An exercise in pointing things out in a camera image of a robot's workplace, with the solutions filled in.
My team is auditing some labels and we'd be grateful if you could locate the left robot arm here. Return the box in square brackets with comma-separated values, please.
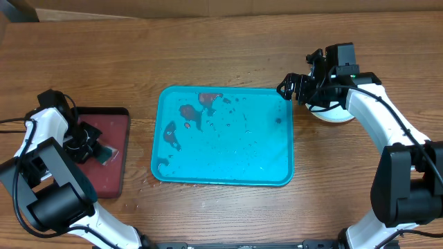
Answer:
[1, 89, 153, 248]

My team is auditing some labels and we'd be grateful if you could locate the blue plastic tray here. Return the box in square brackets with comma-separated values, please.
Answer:
[151, 86, 294, 187]

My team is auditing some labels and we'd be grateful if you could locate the green scrubbing sponge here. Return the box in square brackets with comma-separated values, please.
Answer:
[93, 144, 118, 165]

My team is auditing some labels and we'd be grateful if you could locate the cardboard box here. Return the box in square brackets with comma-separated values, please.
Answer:
[9, 0, 442, 18]

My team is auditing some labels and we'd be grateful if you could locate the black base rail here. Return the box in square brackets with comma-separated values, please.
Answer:
[152, 239, 346, 249]

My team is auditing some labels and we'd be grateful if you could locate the light blue rimmed plate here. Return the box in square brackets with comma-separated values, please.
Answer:
[305, 102, 354, 123]

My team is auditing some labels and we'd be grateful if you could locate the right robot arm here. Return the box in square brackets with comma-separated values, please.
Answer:
[276, 43, 442, 248]

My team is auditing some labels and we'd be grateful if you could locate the black tray with red water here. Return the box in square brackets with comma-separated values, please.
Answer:
[76, 107, 130, 199]

